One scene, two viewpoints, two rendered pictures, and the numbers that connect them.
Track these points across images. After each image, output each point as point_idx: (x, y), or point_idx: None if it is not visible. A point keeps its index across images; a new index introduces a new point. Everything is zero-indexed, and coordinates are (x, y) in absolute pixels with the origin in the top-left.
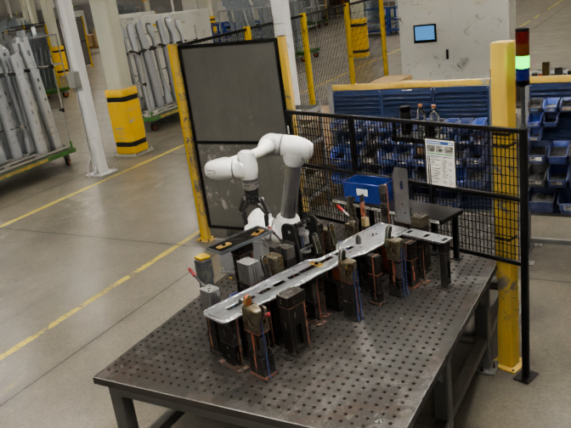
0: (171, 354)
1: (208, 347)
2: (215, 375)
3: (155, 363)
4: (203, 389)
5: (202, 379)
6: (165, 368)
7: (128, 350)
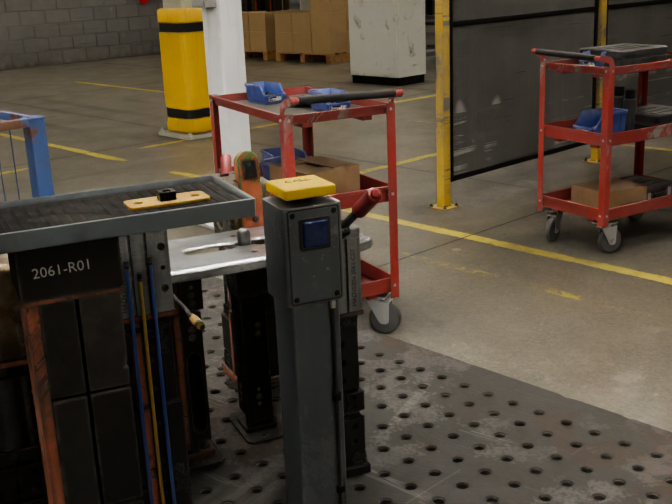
0: (515, 494)
1: (370, 486)
2: (380, 395)
3: (575, 473)
4: (422, 372)
5: (418, 395)
6: (534, 449)
7: None
